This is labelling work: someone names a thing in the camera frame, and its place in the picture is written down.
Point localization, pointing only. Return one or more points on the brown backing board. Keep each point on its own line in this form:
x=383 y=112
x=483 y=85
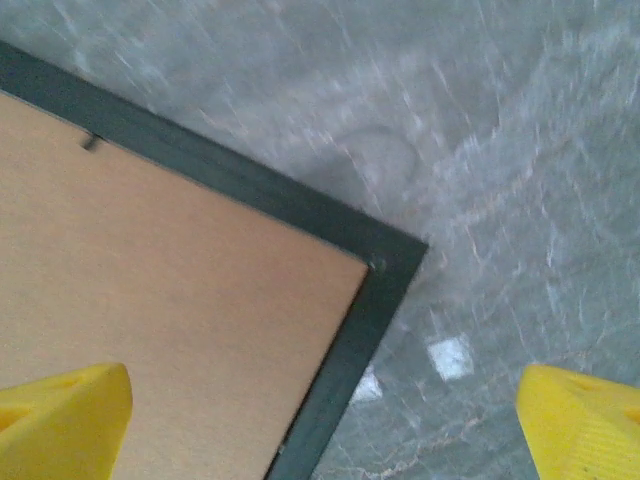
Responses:
x=175 y=275

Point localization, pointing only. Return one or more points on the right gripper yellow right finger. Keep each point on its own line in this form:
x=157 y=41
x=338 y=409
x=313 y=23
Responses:
x=585 y=430

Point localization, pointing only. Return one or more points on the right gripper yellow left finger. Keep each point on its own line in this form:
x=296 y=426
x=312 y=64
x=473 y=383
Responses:
x=60 y=430

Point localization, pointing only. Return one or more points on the black picture frame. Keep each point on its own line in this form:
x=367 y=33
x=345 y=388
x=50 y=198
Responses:
x=250 y=185

